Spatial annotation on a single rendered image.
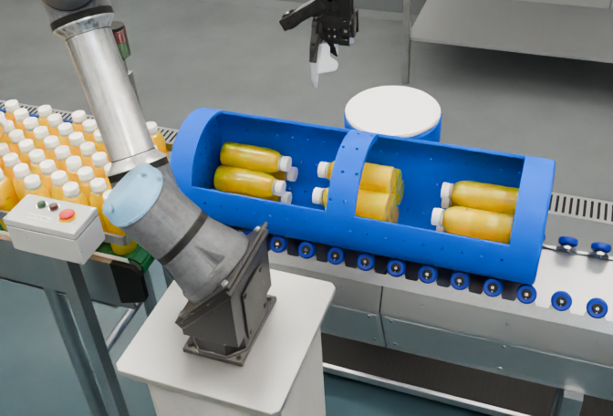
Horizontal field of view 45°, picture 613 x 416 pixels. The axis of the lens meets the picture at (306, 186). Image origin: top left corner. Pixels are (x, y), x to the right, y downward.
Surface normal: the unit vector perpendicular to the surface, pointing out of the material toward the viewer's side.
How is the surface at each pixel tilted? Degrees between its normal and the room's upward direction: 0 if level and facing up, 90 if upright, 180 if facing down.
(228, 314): 90
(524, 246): 74
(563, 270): 0
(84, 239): 90
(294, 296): 0
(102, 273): 90
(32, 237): 90
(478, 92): 0
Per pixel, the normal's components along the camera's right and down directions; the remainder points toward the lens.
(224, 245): 0.31, -0.54
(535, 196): -0.21, -0.39
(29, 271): -0.33, 0.59
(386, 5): -0.34, 0.39
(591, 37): -0.05, -0.79
